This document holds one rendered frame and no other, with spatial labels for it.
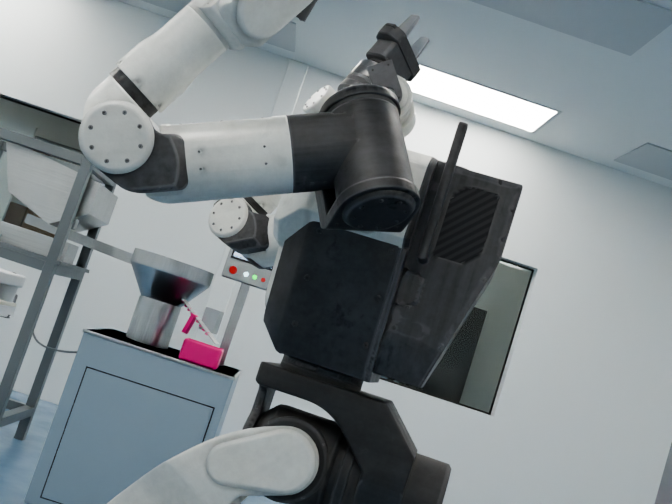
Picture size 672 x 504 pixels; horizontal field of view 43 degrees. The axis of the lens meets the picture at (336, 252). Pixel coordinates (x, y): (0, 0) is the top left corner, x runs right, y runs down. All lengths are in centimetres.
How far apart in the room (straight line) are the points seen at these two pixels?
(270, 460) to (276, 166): 39
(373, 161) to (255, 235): 55
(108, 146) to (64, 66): 569
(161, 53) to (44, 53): 572
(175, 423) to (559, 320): 369
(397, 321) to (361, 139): 26
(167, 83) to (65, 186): 345
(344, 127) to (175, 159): 19
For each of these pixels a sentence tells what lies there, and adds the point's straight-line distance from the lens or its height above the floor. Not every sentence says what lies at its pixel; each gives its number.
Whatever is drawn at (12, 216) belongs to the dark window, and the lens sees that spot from 658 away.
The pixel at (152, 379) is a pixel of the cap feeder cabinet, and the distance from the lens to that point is 345.
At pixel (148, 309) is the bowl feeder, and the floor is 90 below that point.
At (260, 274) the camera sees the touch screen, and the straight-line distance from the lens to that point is 380.
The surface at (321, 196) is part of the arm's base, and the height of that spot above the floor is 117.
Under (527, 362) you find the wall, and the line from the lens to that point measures 639.
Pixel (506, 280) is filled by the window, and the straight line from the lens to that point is 646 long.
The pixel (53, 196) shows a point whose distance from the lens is 440.
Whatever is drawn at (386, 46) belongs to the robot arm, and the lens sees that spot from 159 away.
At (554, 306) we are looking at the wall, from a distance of 645.
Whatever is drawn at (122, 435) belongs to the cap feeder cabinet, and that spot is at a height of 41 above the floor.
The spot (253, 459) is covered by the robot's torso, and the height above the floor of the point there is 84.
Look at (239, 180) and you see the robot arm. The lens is 94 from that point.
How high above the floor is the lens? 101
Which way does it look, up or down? 6 degrees up
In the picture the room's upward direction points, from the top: 18 degrees clockwise
